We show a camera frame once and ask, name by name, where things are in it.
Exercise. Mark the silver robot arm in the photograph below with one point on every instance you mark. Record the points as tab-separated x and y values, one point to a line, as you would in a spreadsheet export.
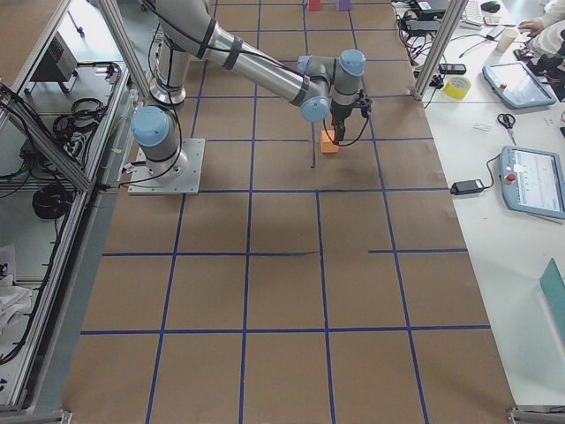
320	86

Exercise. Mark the paper cup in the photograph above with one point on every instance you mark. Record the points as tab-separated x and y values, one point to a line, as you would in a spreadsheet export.
508	36

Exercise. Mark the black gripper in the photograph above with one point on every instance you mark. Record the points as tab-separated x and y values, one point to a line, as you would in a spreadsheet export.
340	116

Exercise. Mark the black power adapter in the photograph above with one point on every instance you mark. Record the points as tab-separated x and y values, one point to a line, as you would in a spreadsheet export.
465	187

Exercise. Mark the purple foam block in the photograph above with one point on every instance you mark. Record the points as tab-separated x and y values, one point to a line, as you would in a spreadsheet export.
342	5

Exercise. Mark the near teach pendant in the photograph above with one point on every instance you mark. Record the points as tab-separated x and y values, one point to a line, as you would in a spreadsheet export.
532	181

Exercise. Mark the brown paper mat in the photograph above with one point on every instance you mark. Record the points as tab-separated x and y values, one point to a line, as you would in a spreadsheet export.
296	287

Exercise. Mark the person's hand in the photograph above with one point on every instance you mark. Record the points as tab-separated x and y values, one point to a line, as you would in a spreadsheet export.
531	27

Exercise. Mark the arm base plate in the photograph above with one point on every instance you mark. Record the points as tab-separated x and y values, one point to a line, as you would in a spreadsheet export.
157	179

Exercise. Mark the white crumpled cloth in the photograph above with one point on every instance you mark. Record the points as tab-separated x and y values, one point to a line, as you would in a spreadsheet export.
15	300

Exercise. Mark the orange foam block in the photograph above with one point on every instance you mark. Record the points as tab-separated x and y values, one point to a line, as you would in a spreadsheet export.
327	145

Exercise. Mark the red foam block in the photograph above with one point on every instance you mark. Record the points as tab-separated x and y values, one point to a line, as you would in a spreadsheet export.
314	5

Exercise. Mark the aluminium frame post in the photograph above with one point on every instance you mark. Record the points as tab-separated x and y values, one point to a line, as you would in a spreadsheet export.
448	26

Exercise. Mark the grey control box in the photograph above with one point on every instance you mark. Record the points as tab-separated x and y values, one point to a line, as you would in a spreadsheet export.
58	64

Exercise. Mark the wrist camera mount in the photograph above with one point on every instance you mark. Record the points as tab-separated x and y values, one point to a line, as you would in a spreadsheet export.
364	103

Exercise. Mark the teach pendant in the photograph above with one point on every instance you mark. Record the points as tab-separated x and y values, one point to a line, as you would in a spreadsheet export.
532	181
517	86

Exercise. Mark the black scissors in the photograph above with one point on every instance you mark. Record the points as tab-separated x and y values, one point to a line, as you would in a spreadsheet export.
508	121

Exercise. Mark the far teach pendant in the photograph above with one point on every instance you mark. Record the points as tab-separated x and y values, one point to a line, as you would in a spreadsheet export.
517	86

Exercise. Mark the yellow tape roll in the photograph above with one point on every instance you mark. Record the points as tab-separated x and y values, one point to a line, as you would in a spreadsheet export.
457	87

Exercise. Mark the black phone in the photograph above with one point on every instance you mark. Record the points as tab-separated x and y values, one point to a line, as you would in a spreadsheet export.
452	69

